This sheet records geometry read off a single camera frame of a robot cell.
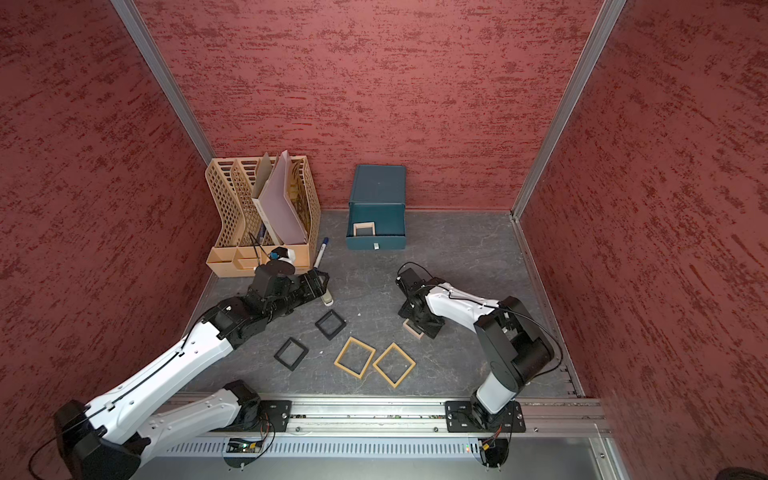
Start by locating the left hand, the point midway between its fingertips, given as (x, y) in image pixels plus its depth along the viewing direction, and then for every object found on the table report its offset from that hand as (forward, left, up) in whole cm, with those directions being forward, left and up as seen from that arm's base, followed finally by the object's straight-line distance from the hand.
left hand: (319, 286), depth 76 cm
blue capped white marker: (+30, +7, -19) cm, 36 cm away
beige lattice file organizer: (+26, +34, -14) cm, 45 cm away
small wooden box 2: (-5, -27, -18) cm, 33 cm away
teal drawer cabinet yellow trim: (+31, -13, -3) cm, 34 cm away
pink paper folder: (+27, +18, +2) cm, 32 cm away
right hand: (-2, -26, -19) cm, 33 cm away
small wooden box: (+24, -10, -4) cm, 26 cm away
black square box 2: (-11, +10, -20) cm, 25 cm away
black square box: (-2, 0, -19) cm, 19 cm away
